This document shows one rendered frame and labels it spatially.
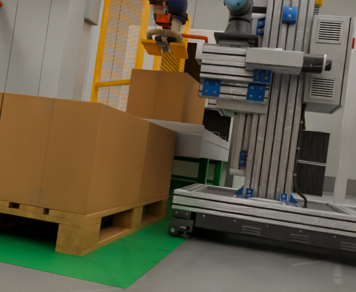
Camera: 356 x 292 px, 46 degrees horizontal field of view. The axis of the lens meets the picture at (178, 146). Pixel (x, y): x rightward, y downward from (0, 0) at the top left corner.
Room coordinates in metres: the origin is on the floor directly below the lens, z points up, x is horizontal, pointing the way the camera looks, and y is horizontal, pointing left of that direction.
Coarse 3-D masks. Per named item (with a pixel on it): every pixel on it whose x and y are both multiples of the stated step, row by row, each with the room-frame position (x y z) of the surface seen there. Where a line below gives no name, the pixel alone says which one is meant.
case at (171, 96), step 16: (144, 80) 2.83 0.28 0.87; (160, 80) 2.80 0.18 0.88; (176, 80) 2.77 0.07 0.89; (192, 80) 2.90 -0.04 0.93; (128, 96) 2.86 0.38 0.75; (144, 96) 2.83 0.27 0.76; (160, 96) 2.80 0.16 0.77; (176, 96) 2.76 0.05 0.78; (192, 96) 2.95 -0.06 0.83; (128, 112) 2.86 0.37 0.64; (144, 112) 2.82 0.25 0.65; (160, 112) 2.79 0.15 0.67; (176, 112) 2.76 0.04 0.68; (192, 112) 3.00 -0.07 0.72
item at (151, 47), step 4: (144, 40) 2.66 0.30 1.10; (148, 40) 2.66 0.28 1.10; (152, 40) 2.66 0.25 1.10; (144, 44) 2.72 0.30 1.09; (148, 44) 2.70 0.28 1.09; (152, 44) 2.69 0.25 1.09; (156, 44) 2.69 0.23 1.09; (148, 48) 2.81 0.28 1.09; (152, 48) 2.79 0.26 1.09; (156, 48) 2.78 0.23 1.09; (148, 52) 2.93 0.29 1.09; (152, 52) 2.91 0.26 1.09; (156, 52) 2.90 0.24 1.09; (160, 52) 2.90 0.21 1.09
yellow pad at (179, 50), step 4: (172, 44) 2.64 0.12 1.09; (176, 44) 2.64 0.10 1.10; (180, 44) 2.64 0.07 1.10; (184, 44) 2.64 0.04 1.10; (172, 48) 2.72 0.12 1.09; (176, 48) 2.71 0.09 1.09; (180, 48) 2.70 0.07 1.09; (184, 48) 2.68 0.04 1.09; (176, 52) 2.82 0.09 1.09; (180, 52) 2.80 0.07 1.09; (184, 52) 2.79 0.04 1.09; (176, 56) 2.93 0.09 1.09; (180, 56) 2.92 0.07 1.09; (184, 56) 2.90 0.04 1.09
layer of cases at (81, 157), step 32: (0, 96) 1.57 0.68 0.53; (32, 96) 1.53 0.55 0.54; (0, 128) 1.56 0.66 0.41; (32, 128) 1.53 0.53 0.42; (64, 128) 1.50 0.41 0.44; (96, 128) 1.47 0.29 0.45; (128, 128) 1.77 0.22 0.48; (160, 128) 2.25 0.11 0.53; (0, 160) 1.56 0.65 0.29; (32, 160) 1.53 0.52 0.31; (64, 160) 1.50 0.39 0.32; (96, 160) 1.50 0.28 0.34; (128, 160) 1.82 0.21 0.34; (160, 160) 2.33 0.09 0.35; (0, 192) 1.55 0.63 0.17; (32, 192) 1.52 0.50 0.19; (64, 192) 1.49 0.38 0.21; (96, 192) 1.54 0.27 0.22; (128, 192) 1.88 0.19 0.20; (160, 192) 2.43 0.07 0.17
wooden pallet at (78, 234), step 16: (0, 208) 1.55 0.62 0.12; (16, 208) 1.56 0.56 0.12; (32, 208) 1.52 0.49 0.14; (128, 208) 1.90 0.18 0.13; (160, 208) 2.50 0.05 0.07; (0, 224) 1.71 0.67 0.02; (16, 224) 1.81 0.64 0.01; (64, 224) 1.49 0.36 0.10; (80, 224) 1.47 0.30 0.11; (96, 224) 1.57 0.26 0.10; (112, 224) 2.01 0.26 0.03; (128, 224) 1.99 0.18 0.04; (144, 224) 2.19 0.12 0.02; (64, 240) 1.49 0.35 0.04; (80, 240) 1.47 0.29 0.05; (96, 240) 1.59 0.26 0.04; (112, 240) 1.76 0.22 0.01
